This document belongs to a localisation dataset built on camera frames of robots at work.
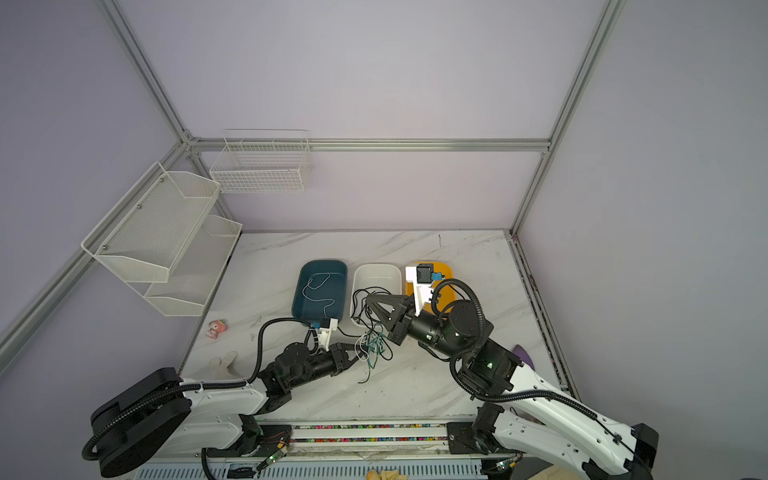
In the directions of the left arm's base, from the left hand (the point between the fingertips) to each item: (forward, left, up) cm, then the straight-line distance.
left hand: (367, 351), depth 77 cm
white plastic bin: (+32, 0, -12) cm, 35 cm away
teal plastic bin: (+27, +19, -12) cm, 35 cm away
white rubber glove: (-1, +43, -11) cm, 45 cm away
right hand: (-1, -1, +27) cm, 27 cm away
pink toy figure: (+11, +48, -9) cm, 50 cm away
